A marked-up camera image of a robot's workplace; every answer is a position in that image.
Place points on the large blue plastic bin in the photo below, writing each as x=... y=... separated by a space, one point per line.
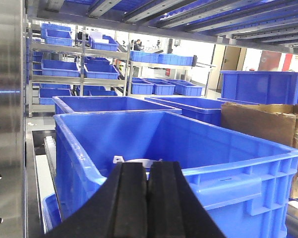
x=242 y=181

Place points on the blue bin behind main bin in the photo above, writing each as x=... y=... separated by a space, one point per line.
x=104 y=104

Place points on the blue bin behind right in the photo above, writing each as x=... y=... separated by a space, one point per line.
x=206 y=110

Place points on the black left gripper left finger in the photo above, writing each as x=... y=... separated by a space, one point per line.
x=117 y=210

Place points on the perforated steel shelf upright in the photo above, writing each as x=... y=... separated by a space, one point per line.
x=12 y=118

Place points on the white PVC pipe clamp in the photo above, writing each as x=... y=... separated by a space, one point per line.
x=145 y=162

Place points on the steel rack with blue bins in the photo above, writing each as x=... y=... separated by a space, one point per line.
x=56 y=61

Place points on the blue bin bottom left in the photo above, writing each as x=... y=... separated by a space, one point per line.
x=50 y=212

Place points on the steel cart with blue bins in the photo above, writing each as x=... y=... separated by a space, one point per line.
x=172 y=67

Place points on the brown cardboard box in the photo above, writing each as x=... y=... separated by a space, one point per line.
x=274 y=122

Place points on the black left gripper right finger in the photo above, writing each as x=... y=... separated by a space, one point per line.
x=173 y=209

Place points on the large blue crate far right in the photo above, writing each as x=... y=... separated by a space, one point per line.
x=263 y=87

